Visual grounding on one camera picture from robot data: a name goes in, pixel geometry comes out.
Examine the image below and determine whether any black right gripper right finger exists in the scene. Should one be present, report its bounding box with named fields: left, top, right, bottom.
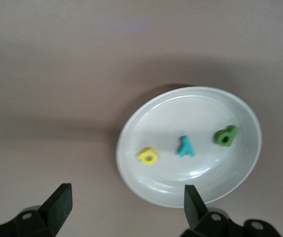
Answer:
left=180, top=185, right=280, bottom=237

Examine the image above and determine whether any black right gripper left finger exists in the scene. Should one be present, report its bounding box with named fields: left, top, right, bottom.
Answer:
left=0, top=183, right=73, bottom=237

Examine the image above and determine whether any teal foam letter y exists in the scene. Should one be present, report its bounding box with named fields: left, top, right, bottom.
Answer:
left=176, top=135, right=196, bottom=158

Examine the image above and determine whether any yellow foam letter a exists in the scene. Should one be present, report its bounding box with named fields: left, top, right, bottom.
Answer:
left=138, top=147, right=160, bottom=165

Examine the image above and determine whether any green foam letter p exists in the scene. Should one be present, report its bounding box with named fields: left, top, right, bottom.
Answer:
left=215, top=125, right=238, bottom=148

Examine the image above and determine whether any beige round plate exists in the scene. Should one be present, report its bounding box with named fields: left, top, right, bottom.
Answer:
left=116, top=86, right=263, bottom=208

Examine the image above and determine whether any brown table cover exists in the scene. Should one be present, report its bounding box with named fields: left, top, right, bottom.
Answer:
left=0, top=0, right=283, bottom=237

